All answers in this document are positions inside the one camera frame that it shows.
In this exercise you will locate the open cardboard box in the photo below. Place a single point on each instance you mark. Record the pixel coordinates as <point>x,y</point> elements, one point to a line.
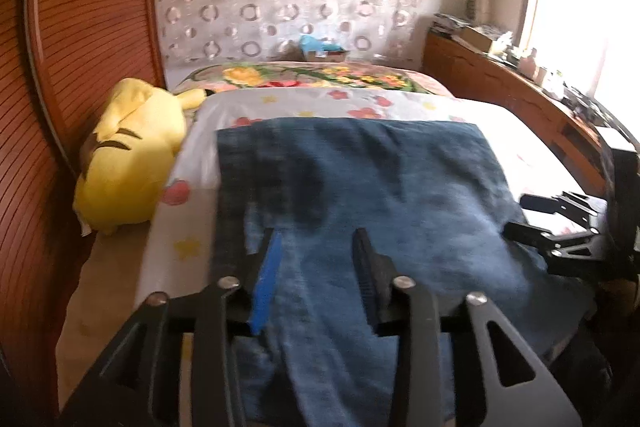
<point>480,38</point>

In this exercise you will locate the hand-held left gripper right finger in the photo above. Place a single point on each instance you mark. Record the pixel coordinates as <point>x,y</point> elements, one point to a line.
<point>372,274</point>

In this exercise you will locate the floral blanket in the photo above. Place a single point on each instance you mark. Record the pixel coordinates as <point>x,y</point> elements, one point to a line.
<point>300,77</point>

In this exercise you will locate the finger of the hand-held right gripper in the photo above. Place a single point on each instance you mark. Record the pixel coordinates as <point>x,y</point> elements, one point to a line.
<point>547,204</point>
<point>537,239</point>

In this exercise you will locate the wooden slatted headboard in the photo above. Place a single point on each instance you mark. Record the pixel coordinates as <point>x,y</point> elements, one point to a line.
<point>75,32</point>

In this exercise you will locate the long wooden cabinet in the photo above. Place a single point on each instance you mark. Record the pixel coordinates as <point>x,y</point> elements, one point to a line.
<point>480,77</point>

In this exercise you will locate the pile of papers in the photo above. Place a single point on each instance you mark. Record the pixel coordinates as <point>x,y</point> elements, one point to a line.
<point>450,23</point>

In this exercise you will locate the cardboard box with blue packs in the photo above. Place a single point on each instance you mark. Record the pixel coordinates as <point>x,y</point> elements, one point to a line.
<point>325,53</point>

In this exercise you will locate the blue denim pants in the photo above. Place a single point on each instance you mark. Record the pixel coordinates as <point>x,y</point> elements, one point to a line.
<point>375,172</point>

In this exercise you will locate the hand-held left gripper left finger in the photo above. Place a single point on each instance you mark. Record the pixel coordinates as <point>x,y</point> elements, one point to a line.
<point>265,279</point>

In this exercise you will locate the white floral bedsheet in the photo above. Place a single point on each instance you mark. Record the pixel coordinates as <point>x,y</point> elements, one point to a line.
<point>200,142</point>

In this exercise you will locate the yellow plush toy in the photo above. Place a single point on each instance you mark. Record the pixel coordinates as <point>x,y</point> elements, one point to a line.
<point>130,157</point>

